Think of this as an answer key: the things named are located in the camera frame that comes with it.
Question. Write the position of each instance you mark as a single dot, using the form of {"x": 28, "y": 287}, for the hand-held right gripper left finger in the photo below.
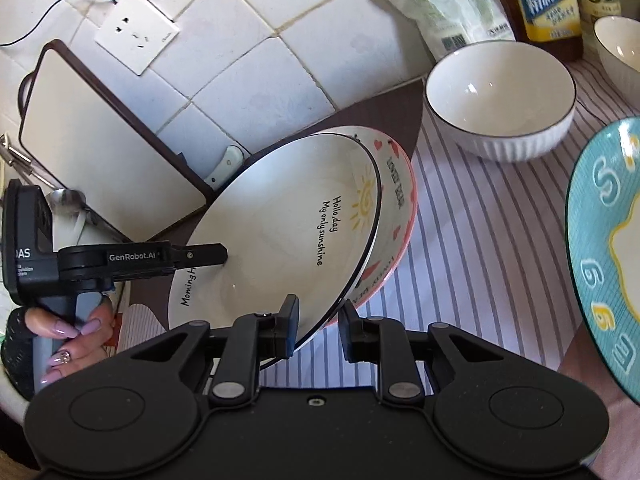
{"x": 291, "y": 327}

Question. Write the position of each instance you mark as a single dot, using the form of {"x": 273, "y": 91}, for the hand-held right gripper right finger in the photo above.
{"x": 348, "y": 332}

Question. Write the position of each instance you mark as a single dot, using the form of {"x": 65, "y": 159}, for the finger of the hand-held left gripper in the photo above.
{"x": 202, "y": 256}

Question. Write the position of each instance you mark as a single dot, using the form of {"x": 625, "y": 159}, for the white sun print plate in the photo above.
{"x": 280, "y": 210}

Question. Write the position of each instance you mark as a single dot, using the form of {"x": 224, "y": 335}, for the pink patterned plate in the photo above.
{"x": 395, "y": 180}

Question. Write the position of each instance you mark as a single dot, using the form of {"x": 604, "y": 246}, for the teal lettered plate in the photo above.
{"x": 590, "y": 240}

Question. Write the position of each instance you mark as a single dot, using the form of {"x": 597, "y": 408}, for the white ribbed bowl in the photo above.
{"x": 622, "y": 55}
{"x": 500, "y": 105}

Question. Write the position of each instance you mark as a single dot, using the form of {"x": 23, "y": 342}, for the person's left hand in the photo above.
{"x": 75, "y": 342}

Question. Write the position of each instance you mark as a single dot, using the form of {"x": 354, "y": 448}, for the metal ladle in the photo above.
{"x": 65, "y": 197}

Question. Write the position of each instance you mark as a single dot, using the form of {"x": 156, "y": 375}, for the metal tongs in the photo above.
{"x": 17, "y": 157}

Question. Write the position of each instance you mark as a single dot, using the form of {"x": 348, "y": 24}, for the white brown-edged cutting board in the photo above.
{"x": 100, "y": 125}

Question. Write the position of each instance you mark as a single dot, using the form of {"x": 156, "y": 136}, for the white plastic food packet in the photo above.
{"x": 450, "y": 5}

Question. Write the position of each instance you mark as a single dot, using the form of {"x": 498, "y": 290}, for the yellow-label cooking wine bottle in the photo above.
{"x": 545, "y": 10}

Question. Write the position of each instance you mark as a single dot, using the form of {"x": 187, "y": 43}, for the white wall socket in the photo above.
{"x": 135, "y": 30}

